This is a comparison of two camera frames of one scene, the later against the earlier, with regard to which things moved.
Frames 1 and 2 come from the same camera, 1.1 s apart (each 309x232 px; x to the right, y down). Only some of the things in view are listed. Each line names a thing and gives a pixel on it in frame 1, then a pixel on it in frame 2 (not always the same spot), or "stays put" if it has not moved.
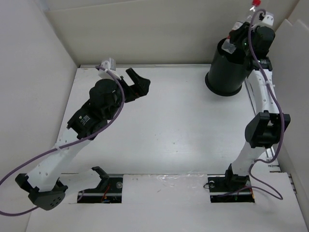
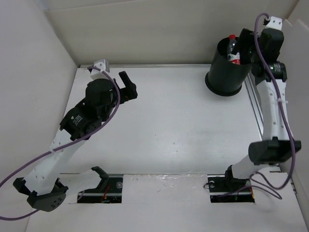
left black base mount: x=109 y=190 stays put
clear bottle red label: x=227 y=45 → x=232 y=56
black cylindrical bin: x=228 y=72 stays put
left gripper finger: x=134 y=77 → x=125 y=79
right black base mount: x=234 y=188 stays put
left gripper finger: x=142 y=86 → x=132 y=93
